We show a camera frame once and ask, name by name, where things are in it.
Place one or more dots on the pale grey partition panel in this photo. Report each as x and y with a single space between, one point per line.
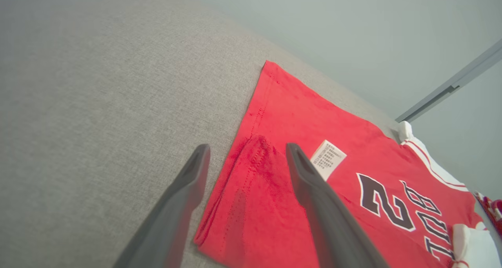
353 32

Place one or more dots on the red white Bulls 23 jersey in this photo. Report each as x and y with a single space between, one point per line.
294 115

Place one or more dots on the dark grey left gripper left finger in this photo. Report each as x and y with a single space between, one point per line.
172 221

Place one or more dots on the grey partition post with foot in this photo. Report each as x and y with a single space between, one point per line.
451 87

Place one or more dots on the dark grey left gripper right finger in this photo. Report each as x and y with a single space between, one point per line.
333 228

